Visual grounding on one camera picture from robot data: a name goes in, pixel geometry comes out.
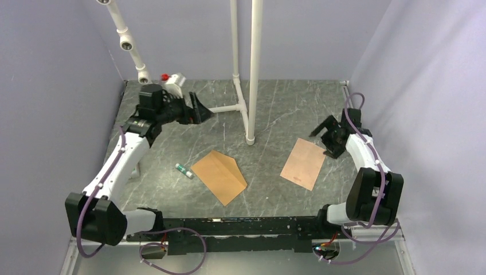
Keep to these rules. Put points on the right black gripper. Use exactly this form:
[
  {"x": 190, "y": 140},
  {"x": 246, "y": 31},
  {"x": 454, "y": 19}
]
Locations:
[{"x": 330, "y": 124}]

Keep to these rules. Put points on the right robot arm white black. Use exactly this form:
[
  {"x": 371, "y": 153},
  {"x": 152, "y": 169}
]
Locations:
[{"x": 376, "y": 191}]

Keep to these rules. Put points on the green white glue stick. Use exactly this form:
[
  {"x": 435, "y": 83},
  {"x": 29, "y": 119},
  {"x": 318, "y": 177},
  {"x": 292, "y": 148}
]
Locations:
[{"x": 182, "y": 169}]

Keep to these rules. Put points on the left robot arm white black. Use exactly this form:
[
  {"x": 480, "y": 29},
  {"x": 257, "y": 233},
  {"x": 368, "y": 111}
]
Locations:
[{"x": 94, "y": 213}]

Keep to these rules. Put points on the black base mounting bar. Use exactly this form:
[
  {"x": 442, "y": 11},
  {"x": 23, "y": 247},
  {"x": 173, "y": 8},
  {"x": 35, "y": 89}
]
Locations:
[{"x": 298, "y": 234}]

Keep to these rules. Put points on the brown paper envelope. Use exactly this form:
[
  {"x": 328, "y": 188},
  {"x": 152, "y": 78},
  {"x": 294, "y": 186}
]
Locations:
[{"x": 221, "y": 175}]

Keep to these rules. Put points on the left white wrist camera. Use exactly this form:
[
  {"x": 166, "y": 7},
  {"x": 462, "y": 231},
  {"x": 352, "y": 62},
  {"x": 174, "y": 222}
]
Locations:
[{"x": 173, "y": 83}]

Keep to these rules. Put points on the tan letter sheet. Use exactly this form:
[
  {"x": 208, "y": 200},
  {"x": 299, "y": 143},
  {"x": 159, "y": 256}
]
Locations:
[{"x": 304, "y": 164}]

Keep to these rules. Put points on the white PVC pipe frame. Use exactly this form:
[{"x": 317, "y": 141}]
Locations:
[{"x": 199, "y": 39}]

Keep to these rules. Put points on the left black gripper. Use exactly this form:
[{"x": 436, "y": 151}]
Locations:
[{"x": 202, "y": 113}]

